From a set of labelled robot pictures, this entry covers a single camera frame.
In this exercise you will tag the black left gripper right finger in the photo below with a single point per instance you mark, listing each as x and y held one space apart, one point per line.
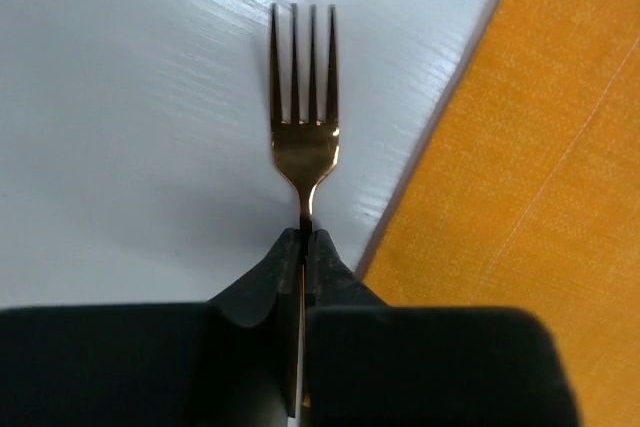
371 364

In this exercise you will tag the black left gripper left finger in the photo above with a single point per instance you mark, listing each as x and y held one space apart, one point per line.
228 361

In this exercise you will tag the orange Mickey Mouse placemat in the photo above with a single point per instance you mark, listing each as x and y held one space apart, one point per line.
528 192

